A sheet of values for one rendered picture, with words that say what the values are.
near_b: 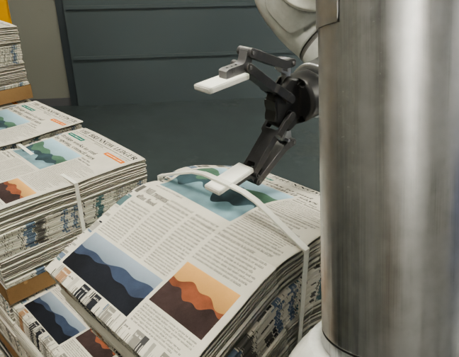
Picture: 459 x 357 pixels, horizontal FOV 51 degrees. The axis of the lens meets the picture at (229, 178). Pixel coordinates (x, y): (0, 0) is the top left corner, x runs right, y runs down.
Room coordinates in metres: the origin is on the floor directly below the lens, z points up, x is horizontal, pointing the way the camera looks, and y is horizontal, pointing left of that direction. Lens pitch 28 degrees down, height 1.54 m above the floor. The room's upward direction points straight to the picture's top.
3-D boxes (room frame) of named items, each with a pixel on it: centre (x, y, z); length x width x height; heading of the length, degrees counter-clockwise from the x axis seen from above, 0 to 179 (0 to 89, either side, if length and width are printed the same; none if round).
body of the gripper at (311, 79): (0.69, -0.09, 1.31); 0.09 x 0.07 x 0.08; 134
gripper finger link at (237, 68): (0.61, -0.01, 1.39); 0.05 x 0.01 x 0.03; 134
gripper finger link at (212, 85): (0.59, 0.01, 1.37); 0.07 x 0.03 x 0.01; 134
